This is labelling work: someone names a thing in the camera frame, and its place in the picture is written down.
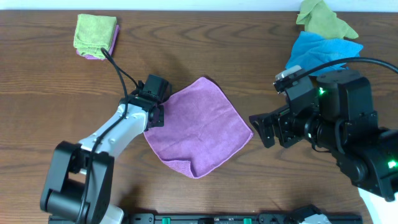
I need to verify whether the purple microfiber cloth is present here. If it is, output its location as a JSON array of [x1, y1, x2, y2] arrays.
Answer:
[[144, 77, 254, 179]]

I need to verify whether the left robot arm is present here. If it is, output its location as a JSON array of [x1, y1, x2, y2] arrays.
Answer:
[[40, 75, 172, 224]]

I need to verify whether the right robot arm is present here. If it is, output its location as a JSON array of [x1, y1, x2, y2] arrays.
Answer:
[[249, 69, 397, 223]]

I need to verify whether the folded pink cloth under green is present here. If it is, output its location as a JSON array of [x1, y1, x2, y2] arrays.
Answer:
[[83, 25, 120, 60]]

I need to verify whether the crumpled blue cloth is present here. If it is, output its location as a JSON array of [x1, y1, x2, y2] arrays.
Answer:
[[285, 31, 363, 70]]

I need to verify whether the crumpled olive green cloth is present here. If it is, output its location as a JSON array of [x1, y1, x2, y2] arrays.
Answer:
[[296, 0, 359, 39]]

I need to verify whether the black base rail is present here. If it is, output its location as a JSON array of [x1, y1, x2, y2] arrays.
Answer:
[[48, 205, 363, 224]]

